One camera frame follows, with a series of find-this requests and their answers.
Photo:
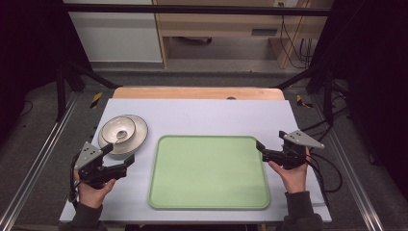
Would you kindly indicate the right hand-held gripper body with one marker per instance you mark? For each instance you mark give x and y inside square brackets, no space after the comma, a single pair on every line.
[293,152]

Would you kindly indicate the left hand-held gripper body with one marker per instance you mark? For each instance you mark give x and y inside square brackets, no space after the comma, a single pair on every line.
[88,156]

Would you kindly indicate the person's right hand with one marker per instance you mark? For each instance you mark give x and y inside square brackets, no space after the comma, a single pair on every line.
[295,179]

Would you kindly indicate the person's left hand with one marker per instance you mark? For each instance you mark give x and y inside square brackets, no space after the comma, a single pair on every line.
[93,195]

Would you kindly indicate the metal spoon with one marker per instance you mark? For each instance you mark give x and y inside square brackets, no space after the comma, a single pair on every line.
[121,134]

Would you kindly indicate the beige bowl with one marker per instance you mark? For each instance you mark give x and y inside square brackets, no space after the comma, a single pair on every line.
[112,126]

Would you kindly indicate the beige round plate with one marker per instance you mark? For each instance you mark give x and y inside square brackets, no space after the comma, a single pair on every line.
[139,133]

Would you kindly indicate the yellow black tape marker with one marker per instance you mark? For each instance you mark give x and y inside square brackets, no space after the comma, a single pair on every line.
[96,100]
[300,101]

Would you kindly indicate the green tray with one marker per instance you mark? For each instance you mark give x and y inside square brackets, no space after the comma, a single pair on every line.
[208,173]

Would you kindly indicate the white table cover board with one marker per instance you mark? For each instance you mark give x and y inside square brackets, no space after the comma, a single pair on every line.
[208,115]

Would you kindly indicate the wooden table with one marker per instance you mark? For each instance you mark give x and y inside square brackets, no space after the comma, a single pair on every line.
[192,93]

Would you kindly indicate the dark curtain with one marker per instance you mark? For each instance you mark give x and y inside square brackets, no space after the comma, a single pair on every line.
[29,48]
[375,80]

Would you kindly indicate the white cabinet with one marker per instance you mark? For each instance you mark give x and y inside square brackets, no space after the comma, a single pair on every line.
[115,35]

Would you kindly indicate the wooden desk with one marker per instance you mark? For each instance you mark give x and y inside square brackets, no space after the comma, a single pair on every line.
[218,24]

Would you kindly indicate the aluminium rail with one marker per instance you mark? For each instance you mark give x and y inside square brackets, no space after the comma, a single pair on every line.
[38,154]
[352,179]

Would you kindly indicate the black frame strut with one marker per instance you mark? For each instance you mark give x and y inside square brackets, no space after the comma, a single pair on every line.
[327,93]
[61,89]

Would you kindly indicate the black frame crossbar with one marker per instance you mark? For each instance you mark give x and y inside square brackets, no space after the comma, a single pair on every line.
[192,9]

